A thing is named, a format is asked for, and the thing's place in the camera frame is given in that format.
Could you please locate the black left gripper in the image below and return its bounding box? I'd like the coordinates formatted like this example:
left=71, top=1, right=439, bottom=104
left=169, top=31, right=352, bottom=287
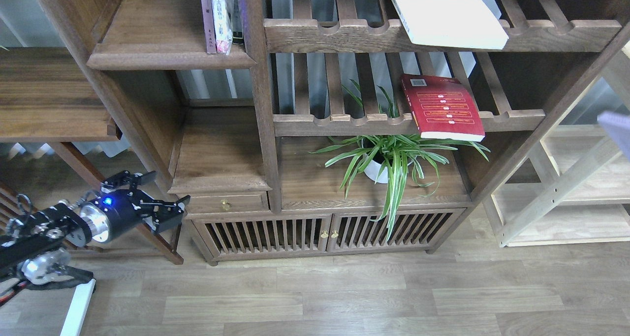
left=79, top=171, right=191, bottom=244

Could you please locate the white book with green cover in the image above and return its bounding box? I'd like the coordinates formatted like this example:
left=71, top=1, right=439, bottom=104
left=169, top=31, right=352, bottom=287
left=392, top=0, right=508, bottom=50

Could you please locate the lavender paperback book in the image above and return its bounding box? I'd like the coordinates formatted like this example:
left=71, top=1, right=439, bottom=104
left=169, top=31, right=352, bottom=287
left=597, top=111, right=630, bottom=159

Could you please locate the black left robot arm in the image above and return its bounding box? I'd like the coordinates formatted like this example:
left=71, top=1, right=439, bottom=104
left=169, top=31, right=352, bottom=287
left=0, top=170, right=191, bottom=305

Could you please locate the white robot base bar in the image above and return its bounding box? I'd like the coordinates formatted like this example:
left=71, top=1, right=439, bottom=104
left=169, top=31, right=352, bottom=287
left=59, top=278, right=96, bottom=336

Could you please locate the light wooden shelf rack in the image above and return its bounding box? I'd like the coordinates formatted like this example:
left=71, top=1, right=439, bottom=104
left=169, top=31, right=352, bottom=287
left=484, top=45, right=630, bottom=247

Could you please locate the brass drawer knob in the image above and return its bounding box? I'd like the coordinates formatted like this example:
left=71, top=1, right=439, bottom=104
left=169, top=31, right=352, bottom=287
left=220, top=200, right=231, bottom=212

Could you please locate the dark wooden bookshelf cabinet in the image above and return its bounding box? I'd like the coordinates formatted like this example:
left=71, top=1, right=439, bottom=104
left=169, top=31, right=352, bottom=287
left=38, top=0, right=629, bottom=265

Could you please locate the white pink upright book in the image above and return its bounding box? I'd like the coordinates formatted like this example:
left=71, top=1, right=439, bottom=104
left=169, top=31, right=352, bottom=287
left=211, top=0, right=234, bottom=55

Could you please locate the dark upright book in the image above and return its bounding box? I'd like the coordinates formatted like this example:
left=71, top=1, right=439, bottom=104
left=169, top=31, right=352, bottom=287
left=230, top=0, right=245, bottom=45

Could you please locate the thin mauve upright book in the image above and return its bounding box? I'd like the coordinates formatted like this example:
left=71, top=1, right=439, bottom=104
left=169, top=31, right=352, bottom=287
left=201, top=0, right=217, bottom=54

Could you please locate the white plant pot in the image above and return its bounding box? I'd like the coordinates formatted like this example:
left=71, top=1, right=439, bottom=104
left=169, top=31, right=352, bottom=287
left=360, top=135, right=412, bottom=184

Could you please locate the green spider plant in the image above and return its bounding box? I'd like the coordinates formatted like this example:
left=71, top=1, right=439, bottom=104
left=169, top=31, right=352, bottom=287
left=318, top=113, right=490, bottom=238

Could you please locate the red hardcover book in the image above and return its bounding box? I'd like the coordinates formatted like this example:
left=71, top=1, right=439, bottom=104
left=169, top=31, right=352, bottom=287
left=401, top=74, right=485, bottom=142

